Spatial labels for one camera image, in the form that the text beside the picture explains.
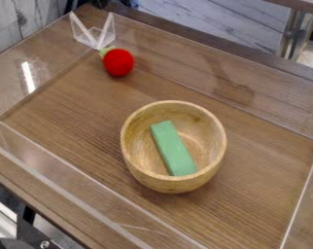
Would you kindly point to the green rectangular block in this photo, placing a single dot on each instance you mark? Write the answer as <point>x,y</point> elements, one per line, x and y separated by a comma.
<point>173,149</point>

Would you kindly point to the wooden bowl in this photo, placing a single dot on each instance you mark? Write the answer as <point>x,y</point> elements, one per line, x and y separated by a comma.
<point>202,134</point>

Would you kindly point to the red plush strawberry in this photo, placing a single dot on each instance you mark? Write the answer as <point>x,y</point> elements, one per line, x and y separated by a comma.
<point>118,60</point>

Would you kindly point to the black table leg clamp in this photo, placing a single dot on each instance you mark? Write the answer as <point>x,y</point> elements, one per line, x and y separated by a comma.
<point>30,234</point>

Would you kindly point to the clear acrylic tray wall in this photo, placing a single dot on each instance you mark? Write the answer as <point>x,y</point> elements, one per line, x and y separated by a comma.
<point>95,215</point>

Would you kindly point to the metal stool frame background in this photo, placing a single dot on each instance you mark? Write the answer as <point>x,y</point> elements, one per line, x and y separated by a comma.
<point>297,35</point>

